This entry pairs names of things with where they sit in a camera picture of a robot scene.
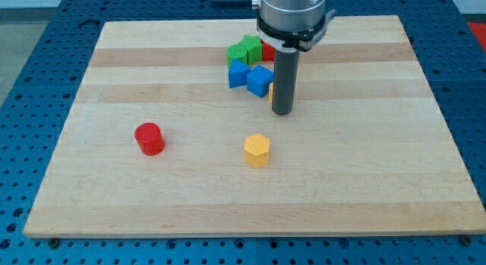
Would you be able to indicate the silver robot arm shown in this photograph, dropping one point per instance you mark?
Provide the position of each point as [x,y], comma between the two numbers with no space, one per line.
[291,15]

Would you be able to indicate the yellow hexagon block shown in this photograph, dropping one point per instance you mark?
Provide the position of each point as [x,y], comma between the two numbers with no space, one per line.
[257,150]

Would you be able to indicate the blue cube block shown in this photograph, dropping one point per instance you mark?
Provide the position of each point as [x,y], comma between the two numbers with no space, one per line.
[259,80]

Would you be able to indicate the yellow block behind rod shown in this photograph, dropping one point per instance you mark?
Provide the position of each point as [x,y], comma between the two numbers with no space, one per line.
[270,93]

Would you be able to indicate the blue pentagon block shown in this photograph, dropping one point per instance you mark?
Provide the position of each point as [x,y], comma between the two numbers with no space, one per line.
[238,73]

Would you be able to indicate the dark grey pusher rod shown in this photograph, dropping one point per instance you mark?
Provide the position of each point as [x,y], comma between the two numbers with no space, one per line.
[285,73]

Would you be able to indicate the green cylinder block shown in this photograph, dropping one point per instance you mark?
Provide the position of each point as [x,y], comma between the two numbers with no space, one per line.
[236,52]

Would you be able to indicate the red block behind rod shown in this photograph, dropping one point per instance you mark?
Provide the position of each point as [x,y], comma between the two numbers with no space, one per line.
[268,52]

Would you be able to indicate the green star block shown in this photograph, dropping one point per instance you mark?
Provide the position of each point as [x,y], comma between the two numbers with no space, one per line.
[254,47]

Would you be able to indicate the red cylinder block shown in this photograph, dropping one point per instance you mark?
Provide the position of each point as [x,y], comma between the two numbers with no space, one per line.
[149,138]

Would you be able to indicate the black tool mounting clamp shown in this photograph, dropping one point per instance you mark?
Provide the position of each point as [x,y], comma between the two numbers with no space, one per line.
[288,41]

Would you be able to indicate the wooden board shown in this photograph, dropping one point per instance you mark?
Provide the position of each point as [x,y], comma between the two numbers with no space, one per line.
[365,151]

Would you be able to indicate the blue perforated table plate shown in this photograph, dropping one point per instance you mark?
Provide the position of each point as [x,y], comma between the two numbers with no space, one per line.
[35,110]

